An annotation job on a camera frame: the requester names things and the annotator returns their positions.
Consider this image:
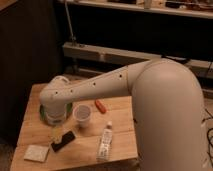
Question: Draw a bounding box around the green ceramic bowl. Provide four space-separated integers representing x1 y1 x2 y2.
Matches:
39 103 73 125

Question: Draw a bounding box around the wooden table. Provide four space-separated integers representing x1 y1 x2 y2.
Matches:
10 84 137 171

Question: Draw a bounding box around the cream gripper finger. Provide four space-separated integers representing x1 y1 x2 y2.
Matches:
52 125 63 144

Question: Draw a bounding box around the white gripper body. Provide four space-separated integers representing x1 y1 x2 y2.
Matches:
45 114 67 126

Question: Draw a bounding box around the white square sponge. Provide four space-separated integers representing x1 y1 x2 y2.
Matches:
24 145 49 162

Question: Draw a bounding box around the clear plastic cup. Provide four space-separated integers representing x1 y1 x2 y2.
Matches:
73 105 91 128

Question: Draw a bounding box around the black cable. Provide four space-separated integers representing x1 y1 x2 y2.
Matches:
203 61 213 164

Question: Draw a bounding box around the black eraser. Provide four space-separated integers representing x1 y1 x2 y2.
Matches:
51 131 76 152

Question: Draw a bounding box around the upper wooden shelf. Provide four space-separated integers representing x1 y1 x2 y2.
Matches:
58 0 213 19

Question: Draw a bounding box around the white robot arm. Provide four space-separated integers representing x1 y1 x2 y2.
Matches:
40 59 210 171

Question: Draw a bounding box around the orange carrot toy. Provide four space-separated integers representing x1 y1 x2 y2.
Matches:
95 100 106 114

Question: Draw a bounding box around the black object on shelf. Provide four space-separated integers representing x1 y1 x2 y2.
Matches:
161 55 191 64

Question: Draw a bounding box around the metal pole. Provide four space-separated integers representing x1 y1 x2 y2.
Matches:
64 0 76 45

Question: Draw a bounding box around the white tube with label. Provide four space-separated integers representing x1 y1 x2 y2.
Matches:
97 121 113 161

